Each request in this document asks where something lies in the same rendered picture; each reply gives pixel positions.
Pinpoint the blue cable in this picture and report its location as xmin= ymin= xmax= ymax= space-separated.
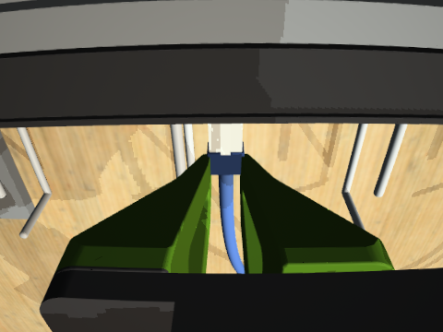
xmin=219 ymin=175 xmax=245 ymax=273

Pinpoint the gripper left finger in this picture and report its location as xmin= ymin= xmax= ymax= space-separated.
xmin=55 ymin=154 xmax=211 ymax=273

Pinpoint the network cable plug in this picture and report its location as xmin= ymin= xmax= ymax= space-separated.
xmin=207 ymin=124 xmax=245 ymax=175

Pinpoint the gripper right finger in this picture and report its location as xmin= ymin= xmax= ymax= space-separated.
xmin=240 ymin=154 xmax=395 ymax=273

